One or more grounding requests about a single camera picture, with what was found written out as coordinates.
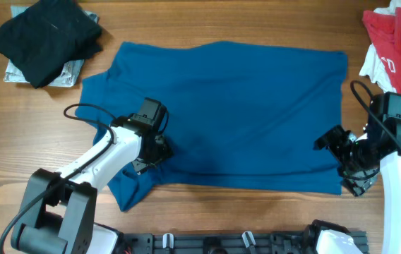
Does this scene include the blue t-shirt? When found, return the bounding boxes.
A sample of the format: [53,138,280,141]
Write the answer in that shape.
[76,42,348,211]

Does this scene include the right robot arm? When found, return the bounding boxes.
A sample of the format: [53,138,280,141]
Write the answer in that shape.
[314,92,401,253]

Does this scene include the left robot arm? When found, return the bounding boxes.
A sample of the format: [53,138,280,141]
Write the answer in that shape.
[4,113,172,253]

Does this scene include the white t-shirt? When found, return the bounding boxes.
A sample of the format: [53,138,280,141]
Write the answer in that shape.
[359,0,401,92]

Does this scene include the folded black garment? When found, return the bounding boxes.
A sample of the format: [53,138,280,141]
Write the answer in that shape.
[0,0,102,88]

